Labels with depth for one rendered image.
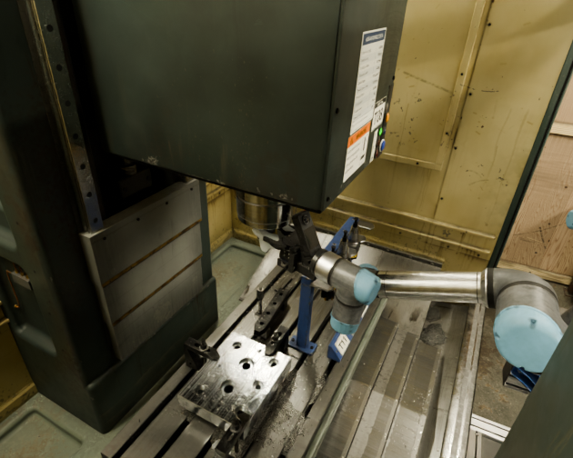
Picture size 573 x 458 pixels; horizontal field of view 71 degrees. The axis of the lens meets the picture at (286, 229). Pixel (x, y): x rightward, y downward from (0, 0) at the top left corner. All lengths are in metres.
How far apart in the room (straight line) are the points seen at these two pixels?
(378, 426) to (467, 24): 1.50
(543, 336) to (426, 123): 1.20
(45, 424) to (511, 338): 1.61
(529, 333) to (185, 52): 0.87
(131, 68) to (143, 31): 0.09
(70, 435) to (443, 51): 2.03
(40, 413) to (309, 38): 1.64
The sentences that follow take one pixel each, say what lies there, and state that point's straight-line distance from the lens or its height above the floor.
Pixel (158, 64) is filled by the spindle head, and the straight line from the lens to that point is 0.97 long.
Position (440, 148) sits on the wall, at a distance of 1.90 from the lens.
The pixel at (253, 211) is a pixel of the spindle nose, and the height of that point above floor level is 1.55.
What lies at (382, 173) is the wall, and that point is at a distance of 2.01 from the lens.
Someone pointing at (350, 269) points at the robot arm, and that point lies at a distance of 0.96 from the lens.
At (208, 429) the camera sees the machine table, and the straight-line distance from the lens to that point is 1.34.
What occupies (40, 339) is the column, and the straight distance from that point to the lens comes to 1.65.
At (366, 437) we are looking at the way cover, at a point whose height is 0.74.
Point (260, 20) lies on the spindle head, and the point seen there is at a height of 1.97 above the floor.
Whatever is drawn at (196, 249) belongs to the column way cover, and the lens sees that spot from 1.62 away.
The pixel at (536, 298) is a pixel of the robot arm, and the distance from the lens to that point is 0.95.
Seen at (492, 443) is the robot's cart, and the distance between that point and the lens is 2.37.
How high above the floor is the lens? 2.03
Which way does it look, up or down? 31 degrees down
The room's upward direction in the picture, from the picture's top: 3 degrees clockwise
